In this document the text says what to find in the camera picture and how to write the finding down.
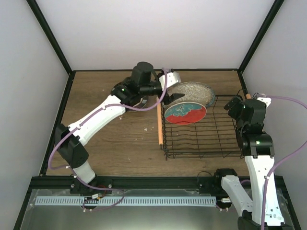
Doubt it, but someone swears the speckled beige blue-rimmed plate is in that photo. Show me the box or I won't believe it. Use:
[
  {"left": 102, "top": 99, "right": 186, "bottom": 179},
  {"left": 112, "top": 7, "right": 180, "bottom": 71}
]
[{"left": 164, "top": 81, "right": 215, "bottom": 108}]

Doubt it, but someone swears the red and teal floral plate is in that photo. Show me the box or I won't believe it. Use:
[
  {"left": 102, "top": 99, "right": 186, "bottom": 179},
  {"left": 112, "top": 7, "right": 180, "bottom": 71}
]
[{"left": 164, "top": 102, "right": 207, "bottom": 125}]

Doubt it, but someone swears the black rimmed cream plate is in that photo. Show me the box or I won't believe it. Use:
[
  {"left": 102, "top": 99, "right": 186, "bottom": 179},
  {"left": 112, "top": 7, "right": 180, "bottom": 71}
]
[{"left": 130, "top": 95, "right": 149, "bottom": 112}]

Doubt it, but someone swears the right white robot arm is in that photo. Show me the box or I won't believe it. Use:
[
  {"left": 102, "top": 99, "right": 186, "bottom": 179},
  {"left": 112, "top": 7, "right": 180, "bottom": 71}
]
[{"left": 213, "top": 95, "right": 292, "bottom": 230}]

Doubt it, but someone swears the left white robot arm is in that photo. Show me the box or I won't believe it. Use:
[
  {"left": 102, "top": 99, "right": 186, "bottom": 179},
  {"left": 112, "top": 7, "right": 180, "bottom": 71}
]
[{"left": 48, "top": 62, "right": 183, "bottom": 194}]

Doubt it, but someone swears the left wooden rack handle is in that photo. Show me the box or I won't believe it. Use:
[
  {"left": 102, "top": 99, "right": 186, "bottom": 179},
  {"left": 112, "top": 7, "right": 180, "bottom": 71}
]
[{"left": 156, "top": 98, "right": 163, "bottom": 145}]

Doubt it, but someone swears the black wire dish rack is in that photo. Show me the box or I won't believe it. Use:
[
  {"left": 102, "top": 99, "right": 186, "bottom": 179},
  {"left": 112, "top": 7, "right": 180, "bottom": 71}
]
[{"left": 160, "top": 94, "right": 241, "bottom": 160}]

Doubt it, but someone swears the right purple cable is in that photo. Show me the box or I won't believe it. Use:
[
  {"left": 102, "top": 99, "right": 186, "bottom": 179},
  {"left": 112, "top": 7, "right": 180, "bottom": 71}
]
[{"left": 239, "top": 92, "right": 307, "bottom": 230}]

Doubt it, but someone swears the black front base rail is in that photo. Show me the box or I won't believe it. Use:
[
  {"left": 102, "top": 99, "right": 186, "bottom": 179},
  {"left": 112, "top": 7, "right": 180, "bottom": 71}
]
[{"left": 31, "top": 175, "right": 283, "bottom": 195}]

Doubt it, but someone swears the black metal enclosure frame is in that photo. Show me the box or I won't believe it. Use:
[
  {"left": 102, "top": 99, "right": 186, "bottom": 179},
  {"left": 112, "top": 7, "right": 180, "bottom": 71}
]
[{"left": 13, "top": 0, "right": 307, "bottom": 230}]

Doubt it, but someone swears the white slotted cable duct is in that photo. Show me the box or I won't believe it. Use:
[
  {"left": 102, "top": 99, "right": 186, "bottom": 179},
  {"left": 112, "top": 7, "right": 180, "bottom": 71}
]
[{"left": 35, "top": 196, "right": 216, "bottom": 207}]

